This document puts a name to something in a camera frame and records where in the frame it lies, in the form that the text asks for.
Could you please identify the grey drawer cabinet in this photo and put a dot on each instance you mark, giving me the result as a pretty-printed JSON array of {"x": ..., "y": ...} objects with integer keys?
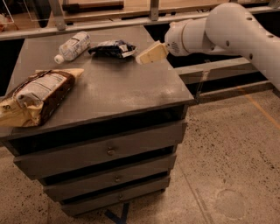
[{"x": 74, "y": 124}]

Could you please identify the bottom grey drawer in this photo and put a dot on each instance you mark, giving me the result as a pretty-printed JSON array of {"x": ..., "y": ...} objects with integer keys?
[{"x": 115, "y": 197}]

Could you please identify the blue chip bag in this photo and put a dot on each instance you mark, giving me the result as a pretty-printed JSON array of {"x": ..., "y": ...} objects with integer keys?
[{"x": 114, "y": 48}]

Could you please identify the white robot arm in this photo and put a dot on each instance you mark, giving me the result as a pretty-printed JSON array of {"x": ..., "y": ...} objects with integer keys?
[{"x": 229, "y": 29}]

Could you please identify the metal railing frame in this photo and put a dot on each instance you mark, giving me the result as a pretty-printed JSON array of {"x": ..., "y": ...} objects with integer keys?
[{"x": 123, "y": 81}]

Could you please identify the grey drawer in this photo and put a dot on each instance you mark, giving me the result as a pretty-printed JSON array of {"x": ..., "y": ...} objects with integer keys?
[
  {"x": 143, "y": 169},
  {"x": 115, "y": 197},
  {"x": 52, "y": 162}
]

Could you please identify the middle grey drawer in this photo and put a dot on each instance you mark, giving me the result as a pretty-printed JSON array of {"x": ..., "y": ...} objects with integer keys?
[{"x": 143, "y": 169}]

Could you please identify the brown chip bag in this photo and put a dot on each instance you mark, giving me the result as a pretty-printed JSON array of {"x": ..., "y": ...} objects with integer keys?
[{"x": 33, "y": 101}]

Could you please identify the top grey drawer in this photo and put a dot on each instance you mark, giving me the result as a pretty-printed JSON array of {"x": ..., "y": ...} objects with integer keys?
[{"x": 52, "y": 162}]

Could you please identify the white plastic bottle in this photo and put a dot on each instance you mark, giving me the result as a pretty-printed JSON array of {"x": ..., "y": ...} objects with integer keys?
[{"x": 73, "y": 48}]

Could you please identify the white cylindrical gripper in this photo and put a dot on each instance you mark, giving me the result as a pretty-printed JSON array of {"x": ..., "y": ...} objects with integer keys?
[{"x": 173, "y": 39}]

